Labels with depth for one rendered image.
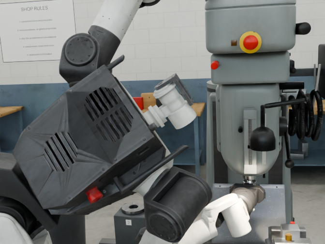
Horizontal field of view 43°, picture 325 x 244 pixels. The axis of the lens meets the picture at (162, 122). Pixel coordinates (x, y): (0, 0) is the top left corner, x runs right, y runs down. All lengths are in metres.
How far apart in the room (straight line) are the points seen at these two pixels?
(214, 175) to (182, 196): 0.96
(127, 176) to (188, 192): 0.14
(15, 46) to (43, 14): 0.65
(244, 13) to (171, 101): 0.34
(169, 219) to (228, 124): 0.55
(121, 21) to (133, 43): 4.69
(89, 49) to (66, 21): 5.08
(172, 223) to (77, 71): 0.43
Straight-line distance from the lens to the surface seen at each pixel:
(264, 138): 1.18
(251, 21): 1.20
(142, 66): 5.79
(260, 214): 1.90
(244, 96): 1.34
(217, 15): 1.20
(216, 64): 1.16
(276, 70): 1.30
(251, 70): 1.30
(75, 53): 1.04
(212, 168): 1.89
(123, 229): 1.58
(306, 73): 1.73
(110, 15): 1.12
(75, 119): 0.89
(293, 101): 1.26
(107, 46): 1.09
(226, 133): 1.38
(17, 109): 6.29
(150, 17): 5.75
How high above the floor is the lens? 1.79
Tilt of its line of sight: 12 degrees down
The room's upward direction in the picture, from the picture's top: 3 degrees counter-clockwise
